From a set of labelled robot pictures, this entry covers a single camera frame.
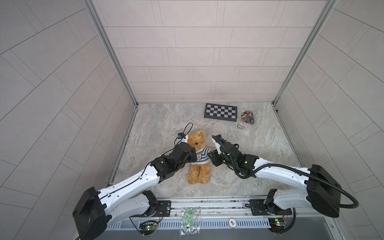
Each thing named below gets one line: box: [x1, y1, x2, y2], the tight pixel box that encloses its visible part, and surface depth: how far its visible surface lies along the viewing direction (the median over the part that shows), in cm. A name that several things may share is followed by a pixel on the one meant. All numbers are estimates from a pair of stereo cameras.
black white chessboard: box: [204, 103, 238, 122], surface depth 110 cm
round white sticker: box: [228, 217, 237, 228], surface depth 69 cm
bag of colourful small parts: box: [241, 110, 255, 124], surface depth 107 cm
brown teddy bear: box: [187, 130, 211, 185], surface depth 80 cm
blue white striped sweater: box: [190, 147, 213, 165], surface depth 80 cm
